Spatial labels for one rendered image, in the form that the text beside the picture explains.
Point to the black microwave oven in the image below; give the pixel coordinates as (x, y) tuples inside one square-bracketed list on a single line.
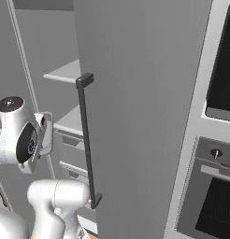
[(224, 74)]

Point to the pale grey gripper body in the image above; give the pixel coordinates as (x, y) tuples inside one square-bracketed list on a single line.
[(48, 133)]

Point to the grey fridge body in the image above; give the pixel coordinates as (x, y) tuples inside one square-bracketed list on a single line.
[(48, 34)]

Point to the grey fridge door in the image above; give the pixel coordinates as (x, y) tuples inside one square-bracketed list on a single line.
[(141, 118)]

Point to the pale grey fridge shelf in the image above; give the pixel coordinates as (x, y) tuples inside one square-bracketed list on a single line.
[(65, 72), (71, 121)]

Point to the black oven knob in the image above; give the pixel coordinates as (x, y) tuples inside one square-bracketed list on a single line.
[(216, 153)]

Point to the pale grey appliance cabinet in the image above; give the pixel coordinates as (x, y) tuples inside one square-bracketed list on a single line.
[(198, 93)]

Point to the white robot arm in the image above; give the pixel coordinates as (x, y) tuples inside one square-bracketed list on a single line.
[(45, 199)]

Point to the grey fridge drawer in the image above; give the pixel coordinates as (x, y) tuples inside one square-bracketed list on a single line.
[(74, 171), (73, 141)]

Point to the grey oven with black window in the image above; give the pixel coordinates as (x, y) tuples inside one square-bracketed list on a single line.
[(213, 199)]

